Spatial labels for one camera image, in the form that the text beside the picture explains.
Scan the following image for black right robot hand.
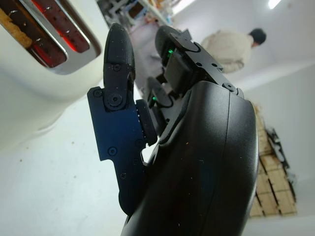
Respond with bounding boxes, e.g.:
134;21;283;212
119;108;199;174
87;23;261;236

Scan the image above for browned toast slice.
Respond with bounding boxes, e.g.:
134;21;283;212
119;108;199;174
0;7;33;49

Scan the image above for white two-slot toaster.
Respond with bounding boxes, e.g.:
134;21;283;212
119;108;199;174
0;0;111;147

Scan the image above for wooden crate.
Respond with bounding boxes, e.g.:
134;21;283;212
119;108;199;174
249;103;299;219

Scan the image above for cluttered storage shelf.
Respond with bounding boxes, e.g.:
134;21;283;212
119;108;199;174
95;0;178;31

